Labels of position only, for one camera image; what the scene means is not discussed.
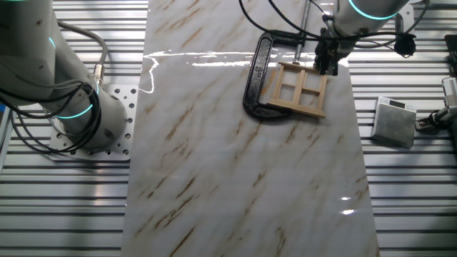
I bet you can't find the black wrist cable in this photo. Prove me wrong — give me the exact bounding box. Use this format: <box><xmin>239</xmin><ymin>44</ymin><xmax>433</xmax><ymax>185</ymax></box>
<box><xmin>266</xmin><ymin>0</ymin><xmax>410</xmax><ymax>41</ymax></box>
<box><xmin>238</xmin><ymin>0</ymin><xmax>318</xmax><ymax>51</ymax></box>

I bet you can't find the silver digital scale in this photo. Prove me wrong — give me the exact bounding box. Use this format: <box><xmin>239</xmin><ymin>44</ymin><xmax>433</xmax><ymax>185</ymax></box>
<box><xmin>371</xmin><ymin>96</ymin><xmax>418</xmax><ymax>149</ymax></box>

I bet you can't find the silver aluminium frame beam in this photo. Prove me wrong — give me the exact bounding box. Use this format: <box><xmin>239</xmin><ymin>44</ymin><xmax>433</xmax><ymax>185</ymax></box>
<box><xmin>0</xmin><ymin>105</ymin><xmax>14</xmax><ymax>168</ymax></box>

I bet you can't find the black metal C-clamp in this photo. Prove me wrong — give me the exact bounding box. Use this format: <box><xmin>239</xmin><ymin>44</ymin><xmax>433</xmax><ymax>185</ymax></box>
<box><xmin>242</xmin><ymin>0</ymin><xmax>313</xmax><ymax>121</ymax></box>

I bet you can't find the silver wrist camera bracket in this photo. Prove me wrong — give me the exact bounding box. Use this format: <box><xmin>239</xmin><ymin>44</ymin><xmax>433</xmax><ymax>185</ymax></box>
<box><xmin>393</xmin><ymin>2</ymin><xmax>416</xmax><ymax>36</ymax></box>

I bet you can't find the small wooden sliding window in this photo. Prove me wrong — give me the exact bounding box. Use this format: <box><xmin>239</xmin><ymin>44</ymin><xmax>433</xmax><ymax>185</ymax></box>
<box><xmin>266</xmin><ymin>61</ymin><xmax>328</xmax><ymax>119</ymax></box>

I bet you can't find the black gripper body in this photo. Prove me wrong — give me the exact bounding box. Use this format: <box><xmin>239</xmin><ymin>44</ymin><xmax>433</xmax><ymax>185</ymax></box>
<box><xmin>313</xmin><ymin>28</ymin><xmax>358</xmax><ymax>68</ymax></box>

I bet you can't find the black box device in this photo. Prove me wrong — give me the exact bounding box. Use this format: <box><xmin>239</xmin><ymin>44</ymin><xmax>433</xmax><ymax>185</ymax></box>
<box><xmin>444</xmin><ymin>34</ymin><xmax>457</xmax><ymax>76</ymax></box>

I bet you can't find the black cable bundle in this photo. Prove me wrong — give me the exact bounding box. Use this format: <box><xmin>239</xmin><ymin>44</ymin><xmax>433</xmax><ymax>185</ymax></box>
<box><xmin>0</xmin><ymin>82</ymin><xmax>103</xmax><ymax>155</ymax></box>

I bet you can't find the grey flat object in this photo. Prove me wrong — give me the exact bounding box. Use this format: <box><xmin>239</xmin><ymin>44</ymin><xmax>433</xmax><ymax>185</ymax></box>
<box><xmin>424</xmin><ymin>0</ymin><xmax>457</xmax><ymax>8</ymax></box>

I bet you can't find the grey cable with metal connector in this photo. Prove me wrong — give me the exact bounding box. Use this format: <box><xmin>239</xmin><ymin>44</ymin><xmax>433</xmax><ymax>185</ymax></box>
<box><xmin>56</xmin><ymin>19</ymin><xmax>109</xmax><ymax>87</ymax></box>

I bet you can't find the silver perforated base plate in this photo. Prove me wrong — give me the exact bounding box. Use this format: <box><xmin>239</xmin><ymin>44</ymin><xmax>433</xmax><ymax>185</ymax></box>
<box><xmin>48</xmin><ymin>84</ymin><xmax>139</xmax><ymax>161</ymax></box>

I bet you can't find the grey vented device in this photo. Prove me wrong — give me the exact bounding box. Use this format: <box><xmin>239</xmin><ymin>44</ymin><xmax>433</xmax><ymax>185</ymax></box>
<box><xmin>441</xmin><ymin>76</ymin><xmax>457</xmax><ymax>107</ymax></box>

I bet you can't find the marble pattern board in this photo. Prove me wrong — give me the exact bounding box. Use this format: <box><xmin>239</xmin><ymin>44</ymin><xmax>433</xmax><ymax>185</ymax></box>
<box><xmin>120</xmin><ymin>0</ymin><xmax>381</xmax><ymax>257</ymax></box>

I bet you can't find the black connector with cable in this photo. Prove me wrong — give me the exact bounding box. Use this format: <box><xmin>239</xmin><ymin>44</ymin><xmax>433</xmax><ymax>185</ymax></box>
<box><xmin>415</xmin><ymin>106</ymin><xmax>457</xmax><ymax>136</ymax></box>

